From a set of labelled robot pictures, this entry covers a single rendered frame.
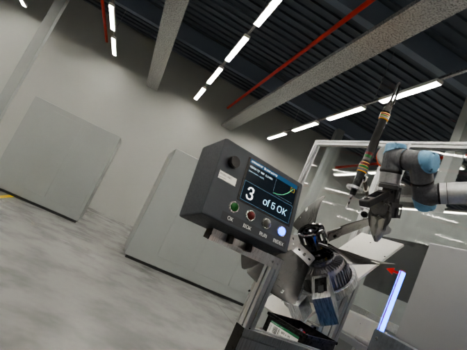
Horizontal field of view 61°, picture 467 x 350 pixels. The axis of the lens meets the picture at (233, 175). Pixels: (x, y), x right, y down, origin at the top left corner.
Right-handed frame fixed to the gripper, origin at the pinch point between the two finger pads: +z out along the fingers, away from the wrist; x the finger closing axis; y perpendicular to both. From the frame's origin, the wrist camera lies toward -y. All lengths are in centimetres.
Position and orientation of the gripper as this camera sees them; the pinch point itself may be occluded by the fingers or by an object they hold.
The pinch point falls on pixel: (374, 238)
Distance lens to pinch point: 153.8
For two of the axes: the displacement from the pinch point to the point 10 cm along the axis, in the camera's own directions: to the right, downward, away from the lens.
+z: -1.8, 9.8, 0.1
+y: 8.6, 1.5, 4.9
